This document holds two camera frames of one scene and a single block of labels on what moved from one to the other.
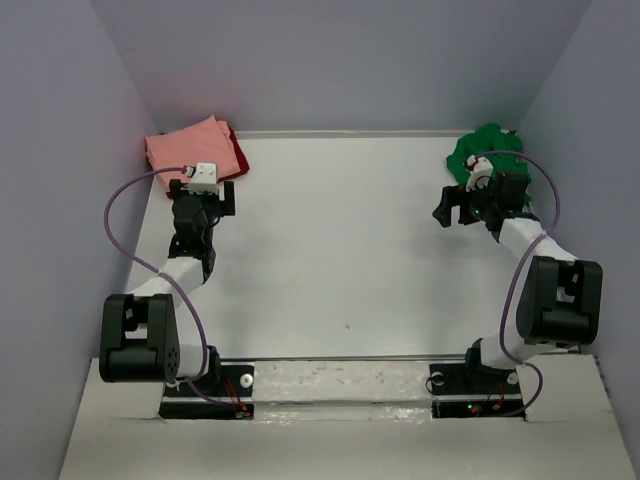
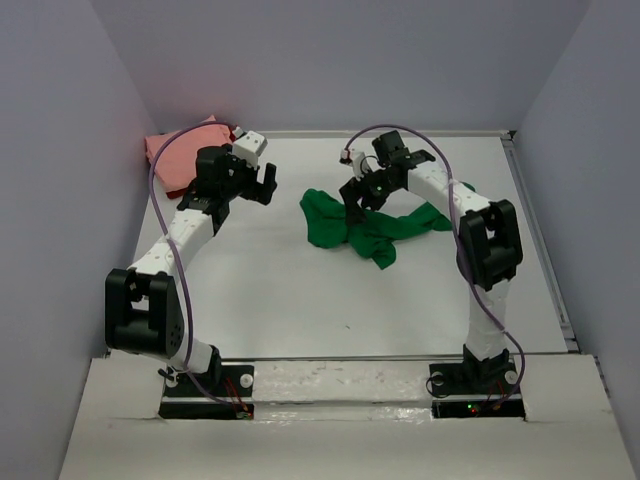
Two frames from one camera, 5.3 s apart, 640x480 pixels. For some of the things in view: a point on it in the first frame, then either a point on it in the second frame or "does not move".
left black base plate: (226, 394) does not move
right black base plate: (462, 390) does not move
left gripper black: (222, 208) to (262, 193)
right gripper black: (453, 196) to (351, 192)
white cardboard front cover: (348, 420) does not move
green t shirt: (501, 147) to (373, 239)
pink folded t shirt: (207, 142) does not move
